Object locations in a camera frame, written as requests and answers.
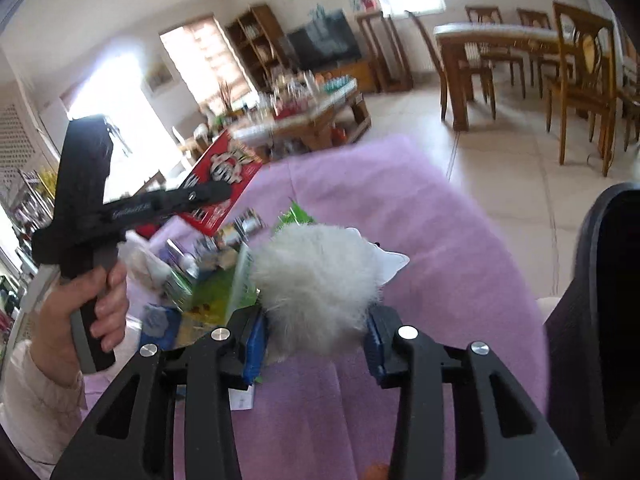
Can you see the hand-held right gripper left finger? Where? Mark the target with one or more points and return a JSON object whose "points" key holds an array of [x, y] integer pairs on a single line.
{"points": [[255, 355]]}

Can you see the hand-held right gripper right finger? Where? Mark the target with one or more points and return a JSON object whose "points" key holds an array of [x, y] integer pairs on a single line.
{"points": [[376, 355]]}

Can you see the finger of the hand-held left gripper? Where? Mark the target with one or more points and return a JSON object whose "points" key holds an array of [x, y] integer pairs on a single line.
{"points": [[160, 205]]}

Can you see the white fluffy pompom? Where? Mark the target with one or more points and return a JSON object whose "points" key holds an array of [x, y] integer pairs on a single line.
{"points": [[310, 290]]}

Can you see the person's left forearm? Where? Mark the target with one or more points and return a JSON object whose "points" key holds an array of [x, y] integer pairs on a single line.
{"points": [[30, 410]]}

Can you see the person's left hand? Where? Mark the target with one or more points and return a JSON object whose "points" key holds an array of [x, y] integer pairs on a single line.
{"points": [[52, 325]]}

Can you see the white crumpled tissue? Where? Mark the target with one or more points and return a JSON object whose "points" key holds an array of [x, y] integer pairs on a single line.
{"points": [[142, 260]]}

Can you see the green yellow carton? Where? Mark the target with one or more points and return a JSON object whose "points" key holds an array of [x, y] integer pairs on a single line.
{"points": [[220, 295]]}

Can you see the white lattice radiator cover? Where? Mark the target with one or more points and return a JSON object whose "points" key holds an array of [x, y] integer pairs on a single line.
{"points": [[20, 140]]}

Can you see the red printed box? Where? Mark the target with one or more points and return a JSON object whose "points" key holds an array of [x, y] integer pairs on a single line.
{"points": [[225, 170]]}

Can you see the pile of small wrappers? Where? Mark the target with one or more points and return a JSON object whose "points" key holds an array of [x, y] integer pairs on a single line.
{"points": [[215, 255]]}

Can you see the blue small packet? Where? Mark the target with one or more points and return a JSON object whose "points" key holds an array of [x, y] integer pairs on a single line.
{"points": [[160, 327]]}

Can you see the green snack packet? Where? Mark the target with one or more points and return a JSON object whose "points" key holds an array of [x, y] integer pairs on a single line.
{"points": [[295, 217]]}

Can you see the purple tablecloth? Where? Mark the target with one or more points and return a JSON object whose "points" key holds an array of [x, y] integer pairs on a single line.
{"points": [[400, 200]]}

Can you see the window roller blind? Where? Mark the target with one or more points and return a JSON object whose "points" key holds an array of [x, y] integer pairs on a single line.
{"points": [[210, 55]]}

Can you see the wooden coffee table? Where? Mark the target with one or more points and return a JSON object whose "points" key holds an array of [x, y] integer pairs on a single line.
{"points": [[320, 120]]}

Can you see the wooden bookshelf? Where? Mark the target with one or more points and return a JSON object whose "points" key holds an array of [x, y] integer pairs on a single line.
{"points": [[260, 45]]}

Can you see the black television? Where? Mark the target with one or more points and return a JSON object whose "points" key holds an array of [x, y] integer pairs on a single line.
{"points": [[325, 40]]}

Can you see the wooden television stand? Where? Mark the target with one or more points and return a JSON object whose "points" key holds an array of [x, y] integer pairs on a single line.
{"points": [[357, 75]]}

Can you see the tall wooden stand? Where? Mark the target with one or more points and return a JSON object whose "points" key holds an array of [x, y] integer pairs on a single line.
{"points": [[375, 16]]}

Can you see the wooden dining chair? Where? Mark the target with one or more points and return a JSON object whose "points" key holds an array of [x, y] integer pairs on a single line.
{"points": [[440, 67], [575, 90], [532, 14], [482, 12], [631, 95]]}

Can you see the wooden dining table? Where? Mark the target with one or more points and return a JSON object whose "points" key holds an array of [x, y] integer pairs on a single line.
{"points": [[500, 35]]}

